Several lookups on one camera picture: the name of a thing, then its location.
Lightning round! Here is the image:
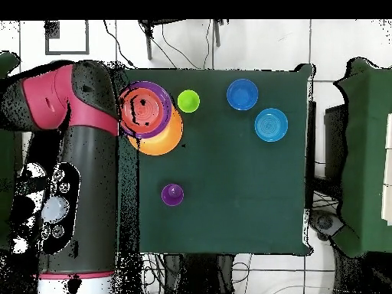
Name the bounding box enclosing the large yellow-orange bowl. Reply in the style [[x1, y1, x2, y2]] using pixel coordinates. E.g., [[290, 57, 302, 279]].
[[127, 105, 185, 157]]

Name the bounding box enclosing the purple bowl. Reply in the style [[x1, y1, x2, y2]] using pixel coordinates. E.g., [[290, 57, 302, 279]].
[[117, 80, 173, 140]]

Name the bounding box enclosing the small orange bowl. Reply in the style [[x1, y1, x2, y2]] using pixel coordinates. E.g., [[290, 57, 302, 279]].
[[118, 87, 165, 135]]

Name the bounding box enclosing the purple cup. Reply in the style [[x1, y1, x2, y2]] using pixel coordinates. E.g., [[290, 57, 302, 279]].
[[161, 183, 185, 207]]

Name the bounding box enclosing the dark green tablecloth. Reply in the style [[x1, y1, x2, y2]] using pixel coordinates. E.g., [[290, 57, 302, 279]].
[[117, 62, 313, 255]]

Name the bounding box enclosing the green cup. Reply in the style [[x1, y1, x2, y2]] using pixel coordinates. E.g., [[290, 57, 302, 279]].
[[177, 89, 201, 113]]

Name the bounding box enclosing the dark blue bowl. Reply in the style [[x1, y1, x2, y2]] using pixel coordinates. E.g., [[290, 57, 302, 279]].
[[226, 78, 260, 112]]

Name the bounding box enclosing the flat-bottomed light blue bowl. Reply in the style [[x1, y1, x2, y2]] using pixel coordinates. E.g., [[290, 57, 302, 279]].
[[253, 107, 289, 143]]

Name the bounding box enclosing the black tripod stand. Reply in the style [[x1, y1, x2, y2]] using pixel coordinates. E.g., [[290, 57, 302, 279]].
[[138, 18, 226, 61]]

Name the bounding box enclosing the black chair base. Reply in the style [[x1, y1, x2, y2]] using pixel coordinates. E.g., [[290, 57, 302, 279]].
[[309, 209, 345, 241]]

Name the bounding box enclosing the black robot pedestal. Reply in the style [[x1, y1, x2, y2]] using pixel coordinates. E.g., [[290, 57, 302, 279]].
[[163, 253, 237, 294]]

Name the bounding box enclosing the black square floor frame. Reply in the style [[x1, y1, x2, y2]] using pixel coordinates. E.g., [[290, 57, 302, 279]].
[[44, 20, 90, 56]]

